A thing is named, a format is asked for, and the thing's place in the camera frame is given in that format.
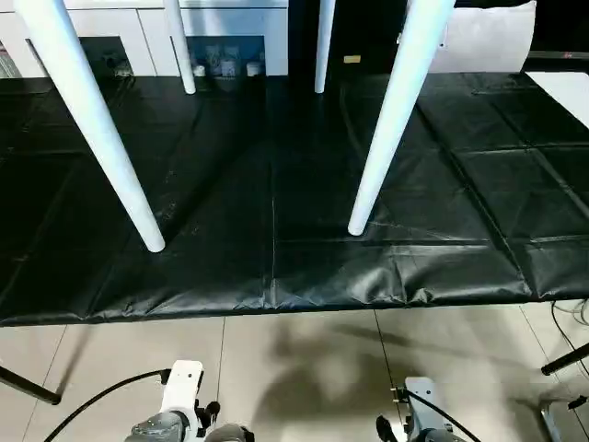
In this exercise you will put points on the grey metal stand leg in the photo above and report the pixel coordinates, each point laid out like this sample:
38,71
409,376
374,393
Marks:
550,421

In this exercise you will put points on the black metal tube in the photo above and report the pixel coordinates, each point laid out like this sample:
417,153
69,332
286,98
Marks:
566,361

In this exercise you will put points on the black work mat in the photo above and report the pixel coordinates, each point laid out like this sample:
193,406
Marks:
276,184

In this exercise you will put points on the flat white board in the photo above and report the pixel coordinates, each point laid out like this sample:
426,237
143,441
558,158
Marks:
566,89

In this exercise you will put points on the black box with gold label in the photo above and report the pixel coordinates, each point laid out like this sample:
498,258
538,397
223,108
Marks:
359,32

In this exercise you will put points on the grey printed cushion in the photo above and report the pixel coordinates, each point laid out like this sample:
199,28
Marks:
488,41

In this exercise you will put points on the white cabinet with glass doors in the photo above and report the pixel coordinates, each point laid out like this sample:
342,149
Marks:
138,32

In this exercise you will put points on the black rod red band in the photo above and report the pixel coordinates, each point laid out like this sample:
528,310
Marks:
557,56

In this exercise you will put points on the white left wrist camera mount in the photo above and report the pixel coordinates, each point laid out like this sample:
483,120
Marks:
184,387

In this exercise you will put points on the black metal frame leg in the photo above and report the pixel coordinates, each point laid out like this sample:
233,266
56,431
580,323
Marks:
27,384

